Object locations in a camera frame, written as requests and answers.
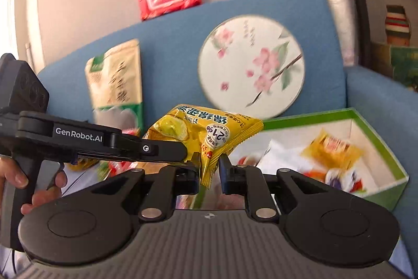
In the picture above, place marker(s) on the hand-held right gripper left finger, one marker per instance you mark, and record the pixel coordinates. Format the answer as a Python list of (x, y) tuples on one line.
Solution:
[(189, 177)]

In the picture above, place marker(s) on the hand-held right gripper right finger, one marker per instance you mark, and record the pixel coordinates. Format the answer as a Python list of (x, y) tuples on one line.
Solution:
[(227, 177)]

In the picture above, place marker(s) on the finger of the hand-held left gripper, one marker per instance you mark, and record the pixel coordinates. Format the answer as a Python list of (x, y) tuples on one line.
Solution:
[(156, 150)]

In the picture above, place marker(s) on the red snack packet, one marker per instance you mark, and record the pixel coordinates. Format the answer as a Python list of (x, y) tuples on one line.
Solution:
[(119, 168)]

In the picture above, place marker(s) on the white snack packet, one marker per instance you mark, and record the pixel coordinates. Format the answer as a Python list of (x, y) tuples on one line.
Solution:
[(284, 158)]

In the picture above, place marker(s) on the orange yellow snack packet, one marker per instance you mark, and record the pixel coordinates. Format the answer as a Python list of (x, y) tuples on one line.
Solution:
[(333, 148)]

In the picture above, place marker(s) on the dark blue snack packet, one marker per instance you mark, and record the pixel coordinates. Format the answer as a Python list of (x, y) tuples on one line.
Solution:
[(338, 179)]

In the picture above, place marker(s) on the green cardboard box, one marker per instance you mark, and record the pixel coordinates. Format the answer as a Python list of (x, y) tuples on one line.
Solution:
[(375, 141)]

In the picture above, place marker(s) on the person's left hand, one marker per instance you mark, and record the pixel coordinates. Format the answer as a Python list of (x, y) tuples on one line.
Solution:
[(18, 179)]

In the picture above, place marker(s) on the large beige grain pouch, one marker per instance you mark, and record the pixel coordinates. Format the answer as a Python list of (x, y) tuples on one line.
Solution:
[(112, 79)]

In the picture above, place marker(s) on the blue sofa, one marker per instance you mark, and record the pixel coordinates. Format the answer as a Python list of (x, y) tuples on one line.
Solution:
[(163, 47)]

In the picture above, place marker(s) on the round floral fan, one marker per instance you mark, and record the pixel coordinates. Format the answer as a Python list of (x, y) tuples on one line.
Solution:
[(248, 69)]

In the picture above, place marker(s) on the green books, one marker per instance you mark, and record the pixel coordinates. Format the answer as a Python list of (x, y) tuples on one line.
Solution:
[(403, 65)]

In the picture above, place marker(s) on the black shelf rack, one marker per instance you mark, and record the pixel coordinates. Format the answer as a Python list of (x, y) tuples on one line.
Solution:
[(357, 4)]

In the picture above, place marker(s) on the striped vase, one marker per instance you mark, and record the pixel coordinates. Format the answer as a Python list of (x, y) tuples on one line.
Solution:
[(396, 25)]

